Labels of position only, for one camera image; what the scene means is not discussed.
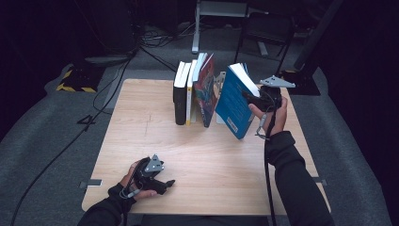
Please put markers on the person's right hand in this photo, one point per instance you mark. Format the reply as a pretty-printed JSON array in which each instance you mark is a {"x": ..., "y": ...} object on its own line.
[{"x": 277, "y": 121}]

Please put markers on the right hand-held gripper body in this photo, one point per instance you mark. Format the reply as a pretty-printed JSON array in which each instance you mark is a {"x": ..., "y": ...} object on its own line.
[{"x": 271, "y": 99}]

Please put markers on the person's left hand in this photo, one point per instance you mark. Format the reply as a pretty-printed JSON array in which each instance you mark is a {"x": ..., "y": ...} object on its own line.
[{"x": 128, "y": 185}]

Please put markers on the grey floor plate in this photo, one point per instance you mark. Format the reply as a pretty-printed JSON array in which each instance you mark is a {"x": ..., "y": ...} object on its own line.
[{"x": 106, "y": 59}]

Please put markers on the black hardcover book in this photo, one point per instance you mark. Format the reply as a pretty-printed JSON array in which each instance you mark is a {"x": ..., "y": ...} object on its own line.
[{"x": 180, "y": 103}]

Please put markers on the dark slanted stand column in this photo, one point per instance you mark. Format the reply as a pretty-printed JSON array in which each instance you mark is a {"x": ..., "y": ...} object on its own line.
[{"x": 316, "y": 34}]

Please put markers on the black chair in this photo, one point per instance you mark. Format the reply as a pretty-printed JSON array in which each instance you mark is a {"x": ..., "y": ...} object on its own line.
[{"x": 266, "y": 36}]

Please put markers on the blue paperback book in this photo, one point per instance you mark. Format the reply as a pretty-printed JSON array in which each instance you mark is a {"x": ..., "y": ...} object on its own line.
[{"x": 233, "y": 103}]

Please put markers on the grey expandable metal book rack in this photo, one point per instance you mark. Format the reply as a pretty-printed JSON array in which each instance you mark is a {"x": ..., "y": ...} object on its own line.
[{"x": 220, "y": 81}]

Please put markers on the red colourful paperback book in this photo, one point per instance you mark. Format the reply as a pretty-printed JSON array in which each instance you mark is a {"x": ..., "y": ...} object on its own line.
[{"x": 205, "y": 94}]

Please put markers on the black yellow striped stand base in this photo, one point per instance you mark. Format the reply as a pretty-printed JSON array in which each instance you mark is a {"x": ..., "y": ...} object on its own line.
[{"x": 78, "y": 81}]

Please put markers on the yellow paperback book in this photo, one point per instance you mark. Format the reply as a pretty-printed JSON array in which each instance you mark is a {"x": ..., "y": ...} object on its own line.
[{"x": 189, "y": 103}]

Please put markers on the grey metal desk frame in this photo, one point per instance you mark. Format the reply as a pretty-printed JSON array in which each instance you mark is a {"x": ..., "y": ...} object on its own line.
[{"x": 196, "y": 37}]

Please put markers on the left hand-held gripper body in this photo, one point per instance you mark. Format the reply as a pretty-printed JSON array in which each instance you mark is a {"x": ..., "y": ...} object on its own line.
[{"x": 146, "y": 179}]

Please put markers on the black cabinet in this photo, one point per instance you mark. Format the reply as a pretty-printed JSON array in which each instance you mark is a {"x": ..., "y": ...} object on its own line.
[{"x": 109, "y": 28}]

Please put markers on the grey table bracket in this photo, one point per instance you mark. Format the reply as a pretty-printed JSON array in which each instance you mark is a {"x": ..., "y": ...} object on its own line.
[
  {"x": 320, "y": 181},
  {"x": 92, "y": 182}
]

